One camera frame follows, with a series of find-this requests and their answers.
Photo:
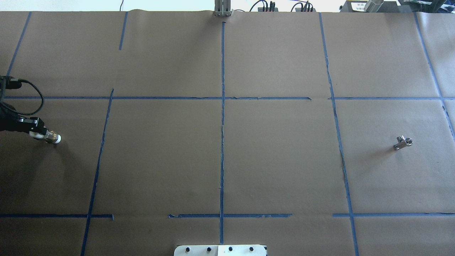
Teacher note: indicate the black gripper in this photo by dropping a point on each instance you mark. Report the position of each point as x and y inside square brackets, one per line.
[31, 124]

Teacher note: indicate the small metal valve handle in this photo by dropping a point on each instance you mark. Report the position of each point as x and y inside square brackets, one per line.
[402, 142]

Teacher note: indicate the black base block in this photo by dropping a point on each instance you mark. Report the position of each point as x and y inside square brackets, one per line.
[357, 6]

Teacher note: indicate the steel cylinder weight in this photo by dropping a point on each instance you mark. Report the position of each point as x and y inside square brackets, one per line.
[372, 6]

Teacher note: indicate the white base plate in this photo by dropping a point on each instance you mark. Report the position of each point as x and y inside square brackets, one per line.
[221, 250]

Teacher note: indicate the aluminium frame post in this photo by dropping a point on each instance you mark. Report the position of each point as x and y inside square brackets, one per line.
[222, 8]

